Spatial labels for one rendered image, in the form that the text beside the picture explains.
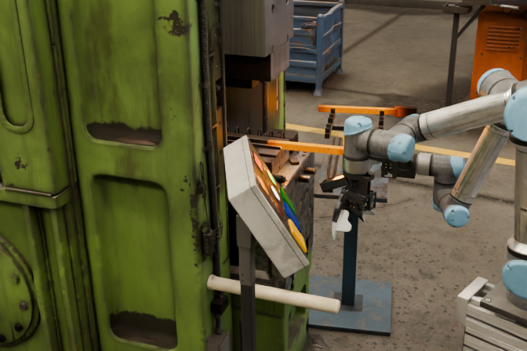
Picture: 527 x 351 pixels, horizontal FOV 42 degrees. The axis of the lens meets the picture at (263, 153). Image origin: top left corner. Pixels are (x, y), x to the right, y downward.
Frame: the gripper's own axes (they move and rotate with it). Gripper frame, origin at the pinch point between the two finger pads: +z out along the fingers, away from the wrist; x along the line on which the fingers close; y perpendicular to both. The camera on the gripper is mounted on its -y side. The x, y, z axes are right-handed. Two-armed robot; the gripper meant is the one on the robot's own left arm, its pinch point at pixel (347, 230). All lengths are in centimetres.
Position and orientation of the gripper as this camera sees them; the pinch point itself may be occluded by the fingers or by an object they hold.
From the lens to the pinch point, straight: 204.1
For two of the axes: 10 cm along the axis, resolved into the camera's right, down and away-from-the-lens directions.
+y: 7.5, 2.5, -6.2
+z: 0.1, 9.2, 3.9
